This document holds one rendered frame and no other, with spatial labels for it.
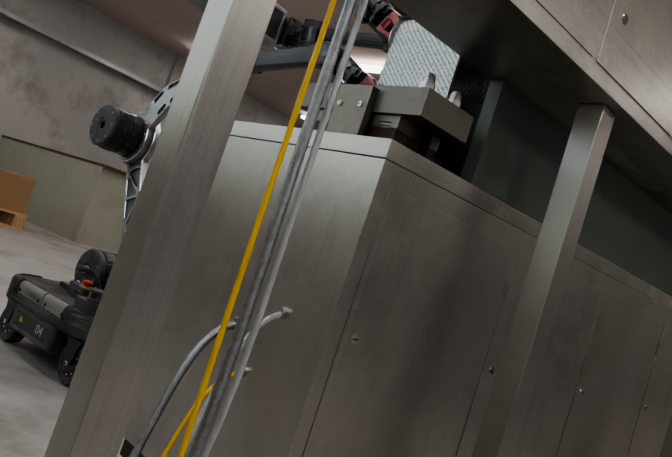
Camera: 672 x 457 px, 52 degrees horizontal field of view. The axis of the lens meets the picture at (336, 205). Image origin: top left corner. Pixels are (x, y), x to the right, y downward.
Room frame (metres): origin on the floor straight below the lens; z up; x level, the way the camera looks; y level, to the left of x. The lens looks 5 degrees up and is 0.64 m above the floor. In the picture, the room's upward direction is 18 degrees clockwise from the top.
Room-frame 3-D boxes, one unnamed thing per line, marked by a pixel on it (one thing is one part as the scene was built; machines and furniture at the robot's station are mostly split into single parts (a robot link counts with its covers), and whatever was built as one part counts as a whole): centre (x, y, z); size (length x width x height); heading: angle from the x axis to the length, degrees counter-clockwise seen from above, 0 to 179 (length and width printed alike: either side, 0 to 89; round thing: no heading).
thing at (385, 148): (2.36, -0.76, 0.88); 2.52 x 0.66 x 0.04; 133
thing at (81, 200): (8.44, 3.18, 0.44); 2.59 x 0.83 x 0.88; 50
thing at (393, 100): (1.51, -0.02, 1.00); 0.40 x 0.16 x 0.06; 43
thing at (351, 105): (1.44, 0.03, 0.96); 0.10 x 0.03 x 0.11; 43
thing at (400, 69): (1.63, -0.08, 1.10); 0.23 x 0.01 x 0.18; 43
